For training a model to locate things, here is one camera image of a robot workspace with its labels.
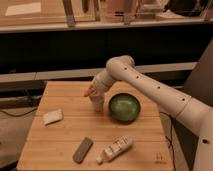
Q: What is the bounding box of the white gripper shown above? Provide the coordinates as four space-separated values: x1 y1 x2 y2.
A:
92 69 116 95

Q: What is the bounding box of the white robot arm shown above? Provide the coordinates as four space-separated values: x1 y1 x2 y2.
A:
93 55 213 171

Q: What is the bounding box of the clear plastic bottle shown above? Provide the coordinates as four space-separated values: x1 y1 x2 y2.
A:
96 136 133 164

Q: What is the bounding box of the grey rectangular block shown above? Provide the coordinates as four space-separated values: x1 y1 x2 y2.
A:
72 137 93 164

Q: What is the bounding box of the black cable on floor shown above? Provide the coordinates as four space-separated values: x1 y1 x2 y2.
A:
0 107 38 118

